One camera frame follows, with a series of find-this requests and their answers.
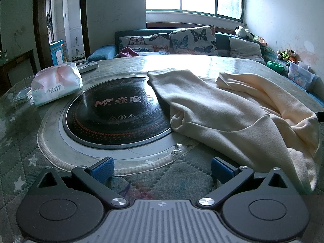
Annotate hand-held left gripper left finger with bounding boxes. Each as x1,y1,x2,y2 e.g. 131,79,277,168
27,157,128,207

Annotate magenta cloth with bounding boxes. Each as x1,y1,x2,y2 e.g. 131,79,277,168
119,47,140,58

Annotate cream fleece garment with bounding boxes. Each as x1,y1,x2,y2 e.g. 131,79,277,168
147,68,322,195

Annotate clear plastic storage box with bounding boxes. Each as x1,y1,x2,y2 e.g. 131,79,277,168
287,61,319,91

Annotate butterfly print cushion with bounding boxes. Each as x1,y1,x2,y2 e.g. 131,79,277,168
118,33,171,53
169,26,218,56

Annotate teal sofa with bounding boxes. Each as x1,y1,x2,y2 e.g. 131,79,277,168
87,28,324,109

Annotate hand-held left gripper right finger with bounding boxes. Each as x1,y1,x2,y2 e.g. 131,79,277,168
197,157,297,208

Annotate small clear plastic box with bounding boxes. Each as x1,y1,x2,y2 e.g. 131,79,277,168
13,87,33,104

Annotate white pink tissue pack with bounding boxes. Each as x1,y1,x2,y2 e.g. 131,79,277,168
30,63,83,107

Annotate dark wooden door frame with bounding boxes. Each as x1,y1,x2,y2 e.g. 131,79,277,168
33,0,91,69

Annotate blue white box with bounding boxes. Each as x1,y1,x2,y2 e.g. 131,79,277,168
49,40,66,66

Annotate pink green plush toy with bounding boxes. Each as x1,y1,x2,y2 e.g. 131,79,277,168
254,36,268,48

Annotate white remote control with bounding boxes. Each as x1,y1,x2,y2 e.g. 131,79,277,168
77,61,99,72

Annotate grey pillow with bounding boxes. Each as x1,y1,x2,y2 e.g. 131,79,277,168
229,37,267,66

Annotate panda plush toy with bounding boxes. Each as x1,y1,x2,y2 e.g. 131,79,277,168
235,26,254,40

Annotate round black induction cooktop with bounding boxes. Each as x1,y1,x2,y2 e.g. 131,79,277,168
62,75,175,150

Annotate green bowl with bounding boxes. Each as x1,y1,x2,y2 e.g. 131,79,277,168
267,61,286,72

